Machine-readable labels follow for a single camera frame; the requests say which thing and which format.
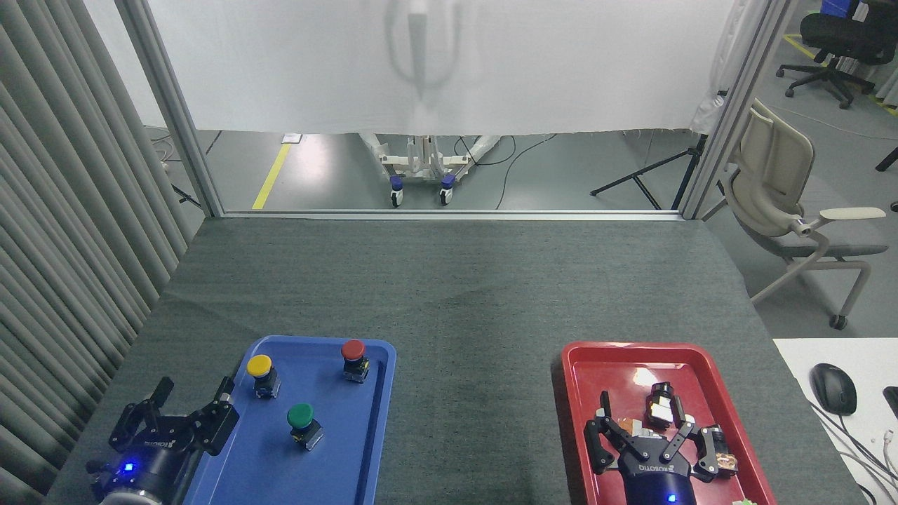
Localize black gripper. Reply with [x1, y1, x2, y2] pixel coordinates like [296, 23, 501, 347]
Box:
[584, 391, 721, 505]
[86, 377, 241, 505]

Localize green push button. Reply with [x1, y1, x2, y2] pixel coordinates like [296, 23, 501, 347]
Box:
[286, 403, 325, 452]

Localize yellow push button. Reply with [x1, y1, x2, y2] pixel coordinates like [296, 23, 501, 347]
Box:
[246, 354, 282, 400]

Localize red push button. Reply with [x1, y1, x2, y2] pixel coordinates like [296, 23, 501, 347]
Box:
[341, 339, 371, 384]

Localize red plastic tray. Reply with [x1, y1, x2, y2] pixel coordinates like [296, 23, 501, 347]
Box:
[561, 342, 778, 505]

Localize blue plastic tray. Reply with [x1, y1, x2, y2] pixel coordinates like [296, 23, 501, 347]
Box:
[182, 335, 397, 505]

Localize black computer mouse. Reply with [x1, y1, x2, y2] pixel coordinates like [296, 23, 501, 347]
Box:
[810, 363, 859, 417]

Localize grey pleated curtain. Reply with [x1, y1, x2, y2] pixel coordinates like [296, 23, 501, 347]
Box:
[0, 0, 194, 505]

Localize white desk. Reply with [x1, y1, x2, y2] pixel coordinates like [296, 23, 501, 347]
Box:
[772, 338, 898, 505]

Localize yellow floor tape strip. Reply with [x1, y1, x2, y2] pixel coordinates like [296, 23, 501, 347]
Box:
[251, 143, 293, 210]

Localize black tripod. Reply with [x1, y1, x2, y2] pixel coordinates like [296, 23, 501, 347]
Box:
[590, 133, 711, 211]

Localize beige office chair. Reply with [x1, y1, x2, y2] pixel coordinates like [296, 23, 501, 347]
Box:
[702, 98, 890, 331]

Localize white stand on wheels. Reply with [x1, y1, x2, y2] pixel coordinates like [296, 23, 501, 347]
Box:
[360, 133, 503, 208]

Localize black office chair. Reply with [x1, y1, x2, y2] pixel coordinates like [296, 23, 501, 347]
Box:
[775, 0, 898, 110]

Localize black and white switch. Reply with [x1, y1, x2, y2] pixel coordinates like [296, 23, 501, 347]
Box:
[645, 382, 686, 430]

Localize black switch with copper end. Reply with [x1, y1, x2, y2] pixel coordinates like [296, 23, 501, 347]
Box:
[700, 424, 742, 479]

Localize grey desk cables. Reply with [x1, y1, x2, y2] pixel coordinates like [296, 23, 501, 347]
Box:
[805, 400, 898, 505]

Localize silver aluminium post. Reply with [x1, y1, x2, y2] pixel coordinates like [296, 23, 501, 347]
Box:
[114, 0, 226, 217]
[672, 0, 795, 221]

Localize black floor cable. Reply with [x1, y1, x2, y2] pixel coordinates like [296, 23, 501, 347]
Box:
[495, 133, 558, 210]

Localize silver aluminium rail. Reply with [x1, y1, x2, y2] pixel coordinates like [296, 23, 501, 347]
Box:
[220, 209, 685, 222]

